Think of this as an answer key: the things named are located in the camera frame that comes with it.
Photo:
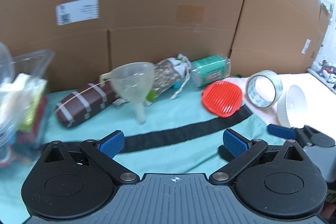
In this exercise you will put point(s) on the translucent plastic funnel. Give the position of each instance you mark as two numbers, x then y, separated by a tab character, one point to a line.
131	79

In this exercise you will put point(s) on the background clutter pile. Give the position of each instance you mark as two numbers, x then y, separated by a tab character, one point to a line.
325	70

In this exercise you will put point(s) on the clear printed tape roll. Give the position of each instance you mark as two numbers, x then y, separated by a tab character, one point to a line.
252	92

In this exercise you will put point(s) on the small white box label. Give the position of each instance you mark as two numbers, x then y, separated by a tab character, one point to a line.
306	46

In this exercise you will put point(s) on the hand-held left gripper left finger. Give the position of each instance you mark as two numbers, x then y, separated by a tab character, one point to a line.
113	144

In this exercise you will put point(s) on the teal cloth with black stripe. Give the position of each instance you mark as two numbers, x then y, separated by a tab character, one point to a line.
170	119

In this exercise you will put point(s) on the white ribbed bowl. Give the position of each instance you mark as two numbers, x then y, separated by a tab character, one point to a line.
294	106

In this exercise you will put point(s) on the brown striped glasses case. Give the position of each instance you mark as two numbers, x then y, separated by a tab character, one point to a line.
78	103

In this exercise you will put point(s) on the red round ridged scrubber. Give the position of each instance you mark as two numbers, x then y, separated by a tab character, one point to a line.
223	99

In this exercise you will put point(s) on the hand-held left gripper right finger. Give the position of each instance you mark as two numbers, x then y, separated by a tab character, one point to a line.
236	144

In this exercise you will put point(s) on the green label plastic bottle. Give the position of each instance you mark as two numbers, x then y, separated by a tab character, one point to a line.
210	70

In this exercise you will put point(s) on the clear plastic storage container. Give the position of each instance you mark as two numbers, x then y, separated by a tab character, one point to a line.
39	61

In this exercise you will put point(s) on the white shipping label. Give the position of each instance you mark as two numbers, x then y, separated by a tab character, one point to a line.
77	11

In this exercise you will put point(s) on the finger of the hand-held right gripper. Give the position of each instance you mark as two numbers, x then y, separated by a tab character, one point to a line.
281	130

